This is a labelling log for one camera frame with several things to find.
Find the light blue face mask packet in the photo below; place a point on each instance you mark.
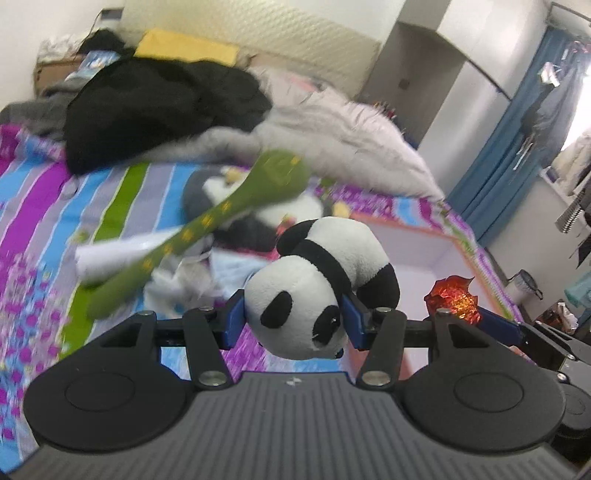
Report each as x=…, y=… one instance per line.
x=231, y=272

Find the black clothing pile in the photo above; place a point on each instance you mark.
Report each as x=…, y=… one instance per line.
x=152, y=106

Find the blue curtain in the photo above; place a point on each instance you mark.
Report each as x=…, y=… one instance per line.
x=498, y=161

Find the black wall socket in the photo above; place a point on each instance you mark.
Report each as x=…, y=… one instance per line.
x=111, y=14

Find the grey penguin plush toy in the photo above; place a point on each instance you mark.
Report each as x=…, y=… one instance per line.
x=198, y=194

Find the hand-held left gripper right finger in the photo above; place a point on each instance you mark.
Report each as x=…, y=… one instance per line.
x=353, y=319

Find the row of cosmetic bottles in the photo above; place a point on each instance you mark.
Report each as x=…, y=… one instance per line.
x=385, y=108

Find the white rolled cloth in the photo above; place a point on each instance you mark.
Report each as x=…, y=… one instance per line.
x=111, y=256

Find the grey fleece cloth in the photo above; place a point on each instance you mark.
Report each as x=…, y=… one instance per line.
x=32, y=115

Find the red blue foil bag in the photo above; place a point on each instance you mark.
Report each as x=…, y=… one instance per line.
x=455, y=297

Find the dark blue hanging jacket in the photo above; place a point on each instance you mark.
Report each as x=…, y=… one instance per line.
x=549, y=101

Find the white trash bin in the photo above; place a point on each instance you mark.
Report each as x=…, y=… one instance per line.
x=519, y=290

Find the blue printed packet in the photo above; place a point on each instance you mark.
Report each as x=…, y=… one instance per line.
x=97, y=64

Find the brown cardboard carton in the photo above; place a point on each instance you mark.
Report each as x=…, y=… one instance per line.
x=51, y=76

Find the orange cardboard box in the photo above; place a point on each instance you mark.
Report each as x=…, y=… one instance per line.
x=415, y=249

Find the cream padded headboard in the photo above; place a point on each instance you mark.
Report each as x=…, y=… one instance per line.
x=277, y=23

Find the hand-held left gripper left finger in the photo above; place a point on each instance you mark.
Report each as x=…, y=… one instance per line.
x=234, y=318

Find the cream hanging coat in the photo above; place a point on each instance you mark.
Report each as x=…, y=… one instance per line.
x=575, y=161

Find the white crumpled cloth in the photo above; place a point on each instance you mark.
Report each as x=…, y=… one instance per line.
x=57, y=48

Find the grey quilt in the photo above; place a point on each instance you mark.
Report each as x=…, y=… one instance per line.
x=351, y=134

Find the yellow pillow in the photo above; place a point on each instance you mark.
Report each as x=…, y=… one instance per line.
x=184, y=46

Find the grey sweater with striped hem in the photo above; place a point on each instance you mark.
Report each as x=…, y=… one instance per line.
x=570, y=214

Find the white wardrobe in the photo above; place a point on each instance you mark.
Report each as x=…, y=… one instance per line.
x=485, y=27

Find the green snake plush toy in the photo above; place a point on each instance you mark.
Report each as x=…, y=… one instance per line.
x=277, y=175

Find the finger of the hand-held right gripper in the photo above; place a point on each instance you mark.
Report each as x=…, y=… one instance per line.
x=501, y=328

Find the striped floral bedsheet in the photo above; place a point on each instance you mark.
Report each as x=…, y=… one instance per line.
x=41, y=207

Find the panda plush toy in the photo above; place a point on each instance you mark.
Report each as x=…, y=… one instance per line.
x=304, y=286

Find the red suitcase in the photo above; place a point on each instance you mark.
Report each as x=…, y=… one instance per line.
x=554, y=318

